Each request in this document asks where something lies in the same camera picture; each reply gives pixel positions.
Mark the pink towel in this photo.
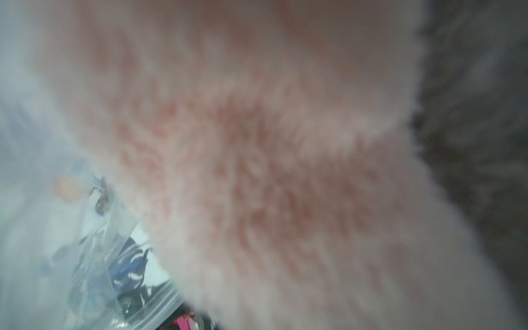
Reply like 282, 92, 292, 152
19, 1, 525, 329

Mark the clear plastic vacuum bag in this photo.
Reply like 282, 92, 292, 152
1, 1, 183, 329

